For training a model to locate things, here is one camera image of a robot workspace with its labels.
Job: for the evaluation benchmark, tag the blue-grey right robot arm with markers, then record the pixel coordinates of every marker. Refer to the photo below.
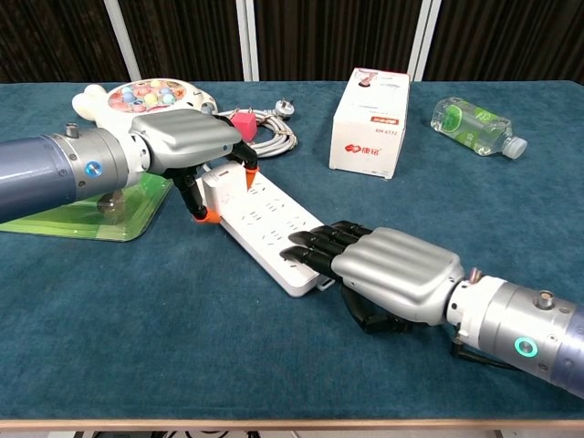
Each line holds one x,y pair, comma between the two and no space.
524,328

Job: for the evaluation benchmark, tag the white partition frame post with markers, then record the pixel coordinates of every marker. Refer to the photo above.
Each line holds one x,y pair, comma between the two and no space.
122,41
424,41
247,41

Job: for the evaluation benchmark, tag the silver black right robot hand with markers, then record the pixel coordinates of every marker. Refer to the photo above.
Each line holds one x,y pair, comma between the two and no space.
392,269

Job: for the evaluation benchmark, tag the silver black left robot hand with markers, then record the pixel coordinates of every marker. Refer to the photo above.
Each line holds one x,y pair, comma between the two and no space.
187,137

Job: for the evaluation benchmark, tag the teal felt table cloth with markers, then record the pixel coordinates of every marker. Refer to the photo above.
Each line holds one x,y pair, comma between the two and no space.
182,342

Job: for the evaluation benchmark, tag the green plastic blister pack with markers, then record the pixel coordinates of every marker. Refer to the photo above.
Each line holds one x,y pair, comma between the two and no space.
114,223

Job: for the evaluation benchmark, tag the cream fish-shaped toy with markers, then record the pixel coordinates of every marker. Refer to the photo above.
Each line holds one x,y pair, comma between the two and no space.
155,93

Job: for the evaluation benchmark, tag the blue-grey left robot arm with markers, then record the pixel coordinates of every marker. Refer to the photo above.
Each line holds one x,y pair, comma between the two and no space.
45,169

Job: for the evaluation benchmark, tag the white cardboard product box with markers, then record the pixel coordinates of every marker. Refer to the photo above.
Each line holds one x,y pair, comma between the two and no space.
365,137

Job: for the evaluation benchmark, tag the white power strip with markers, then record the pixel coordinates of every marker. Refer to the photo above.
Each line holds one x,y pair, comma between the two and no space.
274,214

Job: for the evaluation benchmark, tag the clear plastic water bottle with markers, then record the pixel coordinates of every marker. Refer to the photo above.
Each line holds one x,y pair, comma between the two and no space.
470,123

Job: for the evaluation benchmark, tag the red cube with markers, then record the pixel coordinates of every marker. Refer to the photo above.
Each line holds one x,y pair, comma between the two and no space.
246,127

